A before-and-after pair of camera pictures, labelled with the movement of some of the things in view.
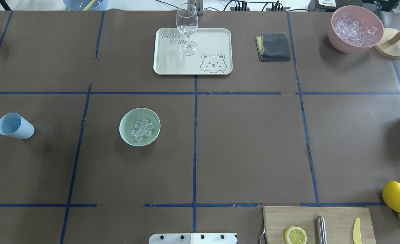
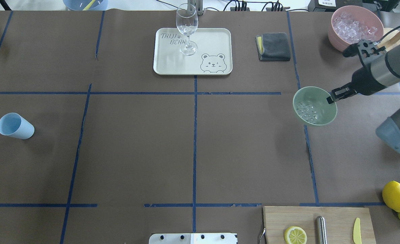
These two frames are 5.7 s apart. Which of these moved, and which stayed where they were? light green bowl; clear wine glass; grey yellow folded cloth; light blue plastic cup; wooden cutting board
Moved: light green bowl
Stayed: light blue plastic cup; grey yellow folded cloth; clear wine glass; wooden cutting board
